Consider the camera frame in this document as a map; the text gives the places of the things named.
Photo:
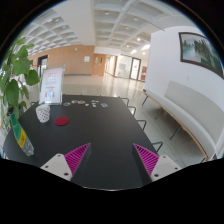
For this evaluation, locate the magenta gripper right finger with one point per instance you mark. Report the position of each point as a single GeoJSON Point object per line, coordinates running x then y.
{"type": "Point", "coordinates": [151, 166]}

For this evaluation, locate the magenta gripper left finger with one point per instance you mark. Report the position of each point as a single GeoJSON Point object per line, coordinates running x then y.
{"type": "Point", "coordinates": [66, 166]}

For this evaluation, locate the green plastic water bottle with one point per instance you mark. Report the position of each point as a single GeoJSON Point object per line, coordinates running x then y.
{"type": "Point", "coordinates": [21, 137]}

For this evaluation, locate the red round coaster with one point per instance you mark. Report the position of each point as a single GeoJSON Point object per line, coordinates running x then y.
{"type": "Point", "coordinates": [61, 121]}

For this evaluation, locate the black chair middle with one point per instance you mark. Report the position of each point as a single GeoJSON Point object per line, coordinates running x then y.
{"type": "Point", "coordinates": [142, 123]}

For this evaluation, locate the white lattice cup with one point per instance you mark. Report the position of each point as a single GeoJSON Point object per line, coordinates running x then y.
{"type": "Point", "coordinates": [43, 113]}

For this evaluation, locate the round badge left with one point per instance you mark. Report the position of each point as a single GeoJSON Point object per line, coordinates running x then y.
{"type": "Point", "coordinates": [66, 104]}

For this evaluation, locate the round colourful badge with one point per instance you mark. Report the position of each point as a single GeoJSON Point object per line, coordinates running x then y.
{"type": "Point", "coordinates": [74, 101]}

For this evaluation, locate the black chair far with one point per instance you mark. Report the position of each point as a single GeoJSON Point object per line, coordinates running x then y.
{"type": "Point", "coordinates": [132, 110]}

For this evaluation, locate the round tan badge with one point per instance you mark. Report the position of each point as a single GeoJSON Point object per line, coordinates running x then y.
{"type": "Point", "coordinates": [81, 102]}

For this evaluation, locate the white long bench sofa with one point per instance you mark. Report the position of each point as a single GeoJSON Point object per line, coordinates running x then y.
{"type": "Point", "coordinates": [197, 114]}

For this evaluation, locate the small white trinket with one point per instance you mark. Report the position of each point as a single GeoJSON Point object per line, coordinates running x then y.
{"type": "Point", "coordinates": [94, 103]}

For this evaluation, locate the blue square card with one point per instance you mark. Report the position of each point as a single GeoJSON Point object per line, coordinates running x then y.
{"type": "Point", "coordinates": [104, 105]}

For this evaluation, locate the acrylic sign stand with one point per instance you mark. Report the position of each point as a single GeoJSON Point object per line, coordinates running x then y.
{"type": "Point", "coordinates": [51, 86]}

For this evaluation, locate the green potted plant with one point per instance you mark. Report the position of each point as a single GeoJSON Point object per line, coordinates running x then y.
{"type": "Point", "coordinates": [16, 74]}

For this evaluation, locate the framed landscape painting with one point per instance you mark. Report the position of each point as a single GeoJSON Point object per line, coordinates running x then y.
{"type": "Point", "coordinates": [197, 49]}

